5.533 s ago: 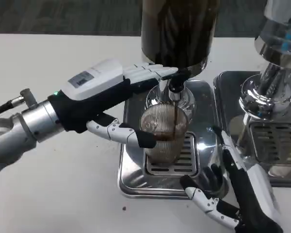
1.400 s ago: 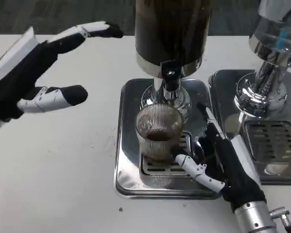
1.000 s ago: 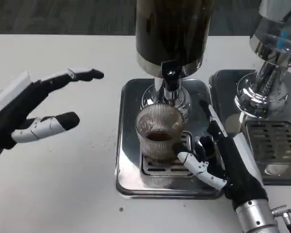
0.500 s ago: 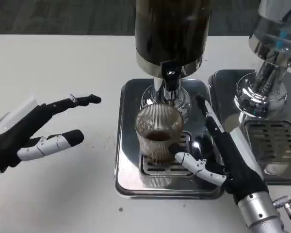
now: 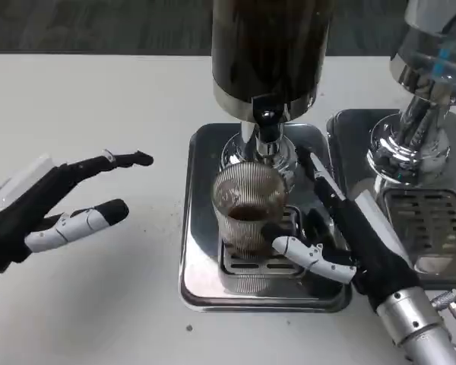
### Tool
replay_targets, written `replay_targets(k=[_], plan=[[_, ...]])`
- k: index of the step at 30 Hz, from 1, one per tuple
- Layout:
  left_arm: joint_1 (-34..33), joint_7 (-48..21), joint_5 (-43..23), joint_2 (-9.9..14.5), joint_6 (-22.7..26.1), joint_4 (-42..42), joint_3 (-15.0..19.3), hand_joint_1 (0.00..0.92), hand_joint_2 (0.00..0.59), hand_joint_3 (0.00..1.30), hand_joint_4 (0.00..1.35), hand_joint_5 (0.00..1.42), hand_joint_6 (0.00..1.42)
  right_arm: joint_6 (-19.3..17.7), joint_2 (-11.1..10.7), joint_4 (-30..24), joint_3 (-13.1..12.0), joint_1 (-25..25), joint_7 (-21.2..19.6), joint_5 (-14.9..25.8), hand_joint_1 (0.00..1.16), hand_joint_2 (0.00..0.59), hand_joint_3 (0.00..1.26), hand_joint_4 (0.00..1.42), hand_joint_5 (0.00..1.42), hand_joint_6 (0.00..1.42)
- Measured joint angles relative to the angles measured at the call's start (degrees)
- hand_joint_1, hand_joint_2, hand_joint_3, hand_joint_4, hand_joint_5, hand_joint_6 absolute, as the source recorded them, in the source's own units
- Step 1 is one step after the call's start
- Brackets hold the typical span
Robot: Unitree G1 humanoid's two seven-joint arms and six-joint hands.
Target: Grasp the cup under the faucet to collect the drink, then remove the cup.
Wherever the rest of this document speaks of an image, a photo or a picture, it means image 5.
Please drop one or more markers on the steel drip tray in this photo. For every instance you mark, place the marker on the steel drip tray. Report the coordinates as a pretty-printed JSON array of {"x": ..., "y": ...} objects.
[
  {"x": 201, "y": 228},
  {"x": 353, "y": 152}
]

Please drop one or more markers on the clear drink dispenser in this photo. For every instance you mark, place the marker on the clear drink dispenser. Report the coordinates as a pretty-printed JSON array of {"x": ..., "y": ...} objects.
[{"x": 414, "y": 125}]

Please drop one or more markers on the clear ribbed glass cup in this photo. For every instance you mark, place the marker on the clear ribbed glass cup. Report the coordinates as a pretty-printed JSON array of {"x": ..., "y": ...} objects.
[{"x": 247, "y": 197}]

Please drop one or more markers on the black dispenser tap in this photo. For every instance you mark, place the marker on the black dispenser tap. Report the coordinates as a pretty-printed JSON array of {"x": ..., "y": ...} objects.
[{"x": 268, "y": 127}]

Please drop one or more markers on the dark drink dispenser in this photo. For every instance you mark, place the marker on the dark drink dispenser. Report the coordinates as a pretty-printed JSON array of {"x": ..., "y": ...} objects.
[{"x": 266, "y": 45}]

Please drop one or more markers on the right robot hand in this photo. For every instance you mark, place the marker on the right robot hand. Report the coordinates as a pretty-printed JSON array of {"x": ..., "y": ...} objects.
[{"x": 372, "y": 247}]

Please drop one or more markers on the steel drip grid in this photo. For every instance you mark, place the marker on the steel drip grid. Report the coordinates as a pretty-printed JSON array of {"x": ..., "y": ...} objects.
[
  {"x": 429, "y": 220},
  {"x": 251, "y": 267}
]

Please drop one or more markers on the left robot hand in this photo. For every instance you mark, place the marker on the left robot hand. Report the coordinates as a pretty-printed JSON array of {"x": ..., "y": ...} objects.
[{"x": 23, "y": 213}]

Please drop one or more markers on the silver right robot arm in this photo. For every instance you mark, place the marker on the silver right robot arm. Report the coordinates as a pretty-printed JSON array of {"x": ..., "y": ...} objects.
[{"x": 414, "y": 331}]

